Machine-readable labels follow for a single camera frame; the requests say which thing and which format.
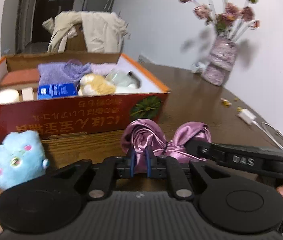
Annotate purple satin scrunchie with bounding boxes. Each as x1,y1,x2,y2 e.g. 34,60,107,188
121,119,211,173

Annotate clear plastic bag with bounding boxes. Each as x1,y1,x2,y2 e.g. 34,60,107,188
105,69,141,89

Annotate yellow white plush toy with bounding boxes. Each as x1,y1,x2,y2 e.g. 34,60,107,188
78,74,116,96

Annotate lavender fluffy towel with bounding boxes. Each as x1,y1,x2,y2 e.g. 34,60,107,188
90,63,117,76

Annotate blue tissue pack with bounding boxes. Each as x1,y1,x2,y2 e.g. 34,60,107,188
37,83,77,100

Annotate purple checked cloth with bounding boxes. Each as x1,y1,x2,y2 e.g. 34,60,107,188
37,59,93,87

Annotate light blue plush toy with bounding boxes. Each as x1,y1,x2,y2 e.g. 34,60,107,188
0,131,50,190

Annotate orange scouring sponge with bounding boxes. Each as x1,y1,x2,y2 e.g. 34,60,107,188
0,68,40,87

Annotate white charger plug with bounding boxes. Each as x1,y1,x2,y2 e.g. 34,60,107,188
237,108,283,150

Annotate red cardboard box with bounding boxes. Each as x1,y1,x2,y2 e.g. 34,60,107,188
0,51,170,143

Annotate small white bottle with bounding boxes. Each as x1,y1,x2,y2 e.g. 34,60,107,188
190,62,207,75

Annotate pink textured vase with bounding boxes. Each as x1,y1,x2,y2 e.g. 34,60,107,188
202,36,238,86

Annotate cream jacket on chair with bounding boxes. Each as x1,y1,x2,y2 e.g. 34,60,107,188
42,11,128,53

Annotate dried pink roses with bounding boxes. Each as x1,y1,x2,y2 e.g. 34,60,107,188
178,0,260,42

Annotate dark entrance door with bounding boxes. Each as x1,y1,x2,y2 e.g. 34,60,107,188
31,0,74,43

